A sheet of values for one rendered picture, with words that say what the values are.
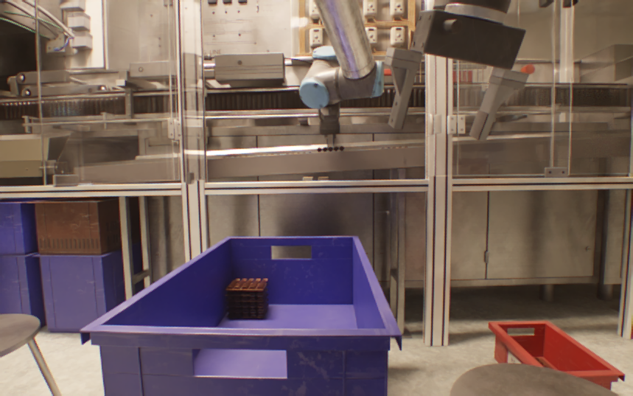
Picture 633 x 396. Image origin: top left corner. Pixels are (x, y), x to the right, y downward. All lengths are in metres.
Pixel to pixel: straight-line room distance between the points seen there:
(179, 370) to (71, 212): 1.12
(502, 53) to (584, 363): 0.93
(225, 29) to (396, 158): 1.12
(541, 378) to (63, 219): 1.54
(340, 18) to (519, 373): 0.77
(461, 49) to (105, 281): 1.41
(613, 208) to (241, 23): 1.95
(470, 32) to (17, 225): 1.62
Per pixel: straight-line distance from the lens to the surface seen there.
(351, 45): 0.81
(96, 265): 1.51
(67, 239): 1.56
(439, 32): 0.47
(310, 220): 1.44
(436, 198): 1.17
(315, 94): 0.94
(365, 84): 0.90
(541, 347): 1.37
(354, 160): 1.18
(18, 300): 1.77
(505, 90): 0.55
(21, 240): 1.69
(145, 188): 1.26
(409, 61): 0.46
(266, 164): 1.19
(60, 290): 1.64
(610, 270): 1.96
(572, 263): 1.87
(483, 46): 0.50
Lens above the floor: 0.62
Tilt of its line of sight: 4 degrees down
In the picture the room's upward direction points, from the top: 1 degrees counter-clockwise
